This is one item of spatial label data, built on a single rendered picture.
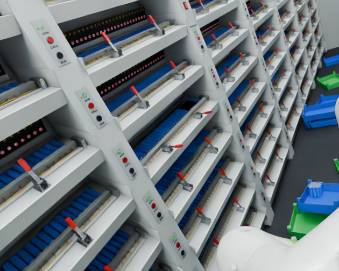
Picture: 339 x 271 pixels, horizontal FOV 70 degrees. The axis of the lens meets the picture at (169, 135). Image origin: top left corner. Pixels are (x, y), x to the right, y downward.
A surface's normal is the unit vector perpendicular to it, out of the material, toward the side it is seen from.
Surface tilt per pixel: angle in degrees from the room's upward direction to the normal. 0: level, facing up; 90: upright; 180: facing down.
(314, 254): 5
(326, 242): 5
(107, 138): 90
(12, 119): 110
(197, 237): 21
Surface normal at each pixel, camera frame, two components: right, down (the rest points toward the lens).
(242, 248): -0.68, -0.72
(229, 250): -0.82, -0.54
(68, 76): 0.73, -0.11
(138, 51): 0.84, 0.18
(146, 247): -0.15, -0.82
